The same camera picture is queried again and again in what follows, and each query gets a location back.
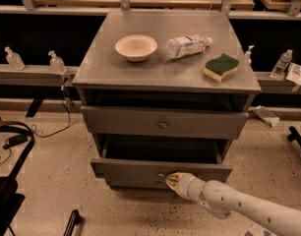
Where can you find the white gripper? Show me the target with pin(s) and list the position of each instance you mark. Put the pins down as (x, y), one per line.
(186, 185)

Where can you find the grey drawer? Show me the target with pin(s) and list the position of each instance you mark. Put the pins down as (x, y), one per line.
(181, 123)
(148, 158)
(161, 185)

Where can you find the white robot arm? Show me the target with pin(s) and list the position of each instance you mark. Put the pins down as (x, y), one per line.
(220, 200)

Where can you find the grey bottom drawer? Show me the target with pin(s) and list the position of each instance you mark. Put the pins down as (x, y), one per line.
(161, 185)

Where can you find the grey top drawer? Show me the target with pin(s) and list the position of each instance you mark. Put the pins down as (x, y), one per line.
(181, 123)

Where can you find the grey drawer cabinet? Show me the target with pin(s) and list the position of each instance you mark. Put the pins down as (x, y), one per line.
(106, 78)

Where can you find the black bar bottom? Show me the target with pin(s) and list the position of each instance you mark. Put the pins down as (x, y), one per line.
(73, 227)

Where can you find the green yellow sponge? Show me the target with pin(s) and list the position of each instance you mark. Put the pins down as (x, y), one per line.
(221, 67)

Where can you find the black chair leg right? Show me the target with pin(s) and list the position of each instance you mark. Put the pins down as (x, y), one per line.
(294, 135)

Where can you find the clear plastic water bottle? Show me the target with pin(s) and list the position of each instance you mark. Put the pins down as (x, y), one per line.
(188, 45)

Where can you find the white bowl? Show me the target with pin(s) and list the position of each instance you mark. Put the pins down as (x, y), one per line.
(136, 47)

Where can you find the small white pump bottle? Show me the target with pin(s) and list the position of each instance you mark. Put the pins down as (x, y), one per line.
(248, 53)

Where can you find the upright clear water bottle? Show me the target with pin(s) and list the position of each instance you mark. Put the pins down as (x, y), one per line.
(281, 64)

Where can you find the clear pump bottle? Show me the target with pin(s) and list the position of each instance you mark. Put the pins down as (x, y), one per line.
(56, 63)
(14, 59)

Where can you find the white plastic packet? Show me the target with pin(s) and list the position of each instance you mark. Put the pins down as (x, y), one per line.
(294, 73)

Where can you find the black power adapter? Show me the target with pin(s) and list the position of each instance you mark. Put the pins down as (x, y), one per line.
(15, 140)

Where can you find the black chair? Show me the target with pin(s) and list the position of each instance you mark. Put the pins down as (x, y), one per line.
(10, 201)

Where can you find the left clear pump bottle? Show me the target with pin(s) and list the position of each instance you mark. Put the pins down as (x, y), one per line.
(14, 59)

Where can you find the grey metal shelf rail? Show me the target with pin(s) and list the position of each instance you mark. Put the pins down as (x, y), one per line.
(31, 75)

